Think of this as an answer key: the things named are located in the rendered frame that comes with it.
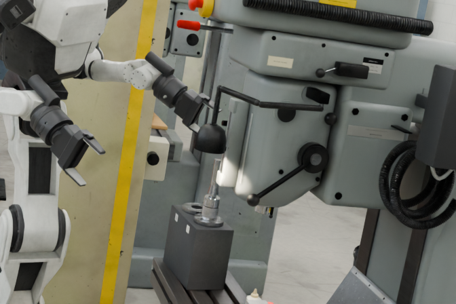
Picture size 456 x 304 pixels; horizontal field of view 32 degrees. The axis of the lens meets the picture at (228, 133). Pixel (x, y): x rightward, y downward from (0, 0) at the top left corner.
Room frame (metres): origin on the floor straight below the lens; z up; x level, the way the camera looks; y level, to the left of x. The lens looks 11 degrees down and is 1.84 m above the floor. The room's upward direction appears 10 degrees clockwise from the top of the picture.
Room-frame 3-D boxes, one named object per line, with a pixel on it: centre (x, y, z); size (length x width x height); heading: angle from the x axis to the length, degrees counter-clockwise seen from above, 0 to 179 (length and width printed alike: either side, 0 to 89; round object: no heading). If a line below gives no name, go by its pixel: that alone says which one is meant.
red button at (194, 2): (1.84, 0.12, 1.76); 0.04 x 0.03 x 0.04; 19
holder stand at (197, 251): (2.31, 0.03, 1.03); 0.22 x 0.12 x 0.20; 25
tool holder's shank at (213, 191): (2.27, 0.01, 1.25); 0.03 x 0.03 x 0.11
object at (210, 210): (2.27, 0.01, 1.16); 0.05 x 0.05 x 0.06
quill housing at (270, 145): (1.92, -0.12, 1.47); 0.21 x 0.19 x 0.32; 19
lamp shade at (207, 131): (1.82, 0.04, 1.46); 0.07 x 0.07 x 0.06
